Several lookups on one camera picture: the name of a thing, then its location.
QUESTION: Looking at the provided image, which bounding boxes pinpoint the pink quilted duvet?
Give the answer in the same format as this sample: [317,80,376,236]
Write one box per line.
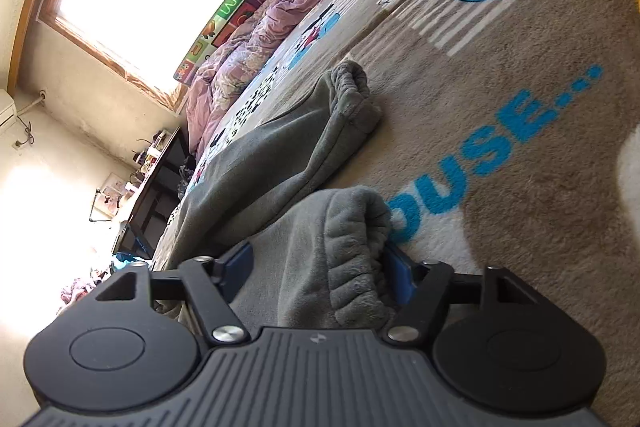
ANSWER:
[184,0,321,157]

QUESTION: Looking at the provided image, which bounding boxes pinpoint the white air conditioner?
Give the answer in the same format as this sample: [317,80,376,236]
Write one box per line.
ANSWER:
[0,89,16,133]

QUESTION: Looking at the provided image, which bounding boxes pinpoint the Mickey Mouse brown blanket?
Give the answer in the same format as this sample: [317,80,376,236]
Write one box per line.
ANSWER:
[150,0,640,408]

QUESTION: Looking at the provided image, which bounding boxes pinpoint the grey sweatpants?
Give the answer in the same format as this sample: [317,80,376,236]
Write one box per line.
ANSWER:
[153,61,394,332]

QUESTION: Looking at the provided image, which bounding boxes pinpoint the dark wooden desk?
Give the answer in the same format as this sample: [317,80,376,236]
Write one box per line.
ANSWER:
[112,128,188,259]

